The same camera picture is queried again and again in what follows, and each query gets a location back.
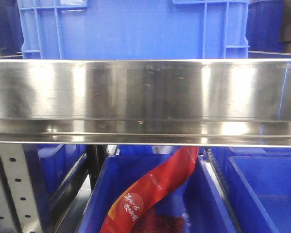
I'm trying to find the lower blue bin right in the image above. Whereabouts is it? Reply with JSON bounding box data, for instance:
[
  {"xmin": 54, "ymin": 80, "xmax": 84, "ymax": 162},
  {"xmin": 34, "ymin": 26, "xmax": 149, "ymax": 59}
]
[{"xmin": 227, "ymin": 155, "xmax": 291, "ymax": 233}]

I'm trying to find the lower blue bin centre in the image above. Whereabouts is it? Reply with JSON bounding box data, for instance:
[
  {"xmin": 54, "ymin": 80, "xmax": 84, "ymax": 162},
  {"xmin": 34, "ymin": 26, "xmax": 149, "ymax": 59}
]
[{"xmin": 78, "ymin": 155, "xmax": 236, "ymax": 233}]

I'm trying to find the stainless steel shelf rail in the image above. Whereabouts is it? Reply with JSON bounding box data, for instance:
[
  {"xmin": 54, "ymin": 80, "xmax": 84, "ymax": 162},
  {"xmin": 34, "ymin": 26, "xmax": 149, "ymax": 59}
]
[{"xmin": 0, "ymin": 59, "xmax": 291, "ymax": 147}]

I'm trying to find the large blue target bin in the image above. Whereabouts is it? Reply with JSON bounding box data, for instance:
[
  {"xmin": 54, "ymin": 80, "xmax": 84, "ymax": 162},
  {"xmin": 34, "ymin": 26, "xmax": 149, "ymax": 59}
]
[{"xmin": 18, "ymin": 0, "xmax": 249, "ymax": 60}]

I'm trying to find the perforated grey metal upright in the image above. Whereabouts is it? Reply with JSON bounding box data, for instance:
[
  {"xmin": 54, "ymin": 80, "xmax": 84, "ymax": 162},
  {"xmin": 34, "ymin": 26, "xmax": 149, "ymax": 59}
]
[{"xmin": 0, "ymin": 144, "xmax": 43, "ymax": 233}]

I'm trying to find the red printed bag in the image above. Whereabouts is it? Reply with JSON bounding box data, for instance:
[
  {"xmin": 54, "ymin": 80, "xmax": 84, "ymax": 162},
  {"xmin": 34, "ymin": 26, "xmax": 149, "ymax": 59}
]
[{"xmin": 100, "ymin": 146, "xmax": 200, "ymax": 233}]

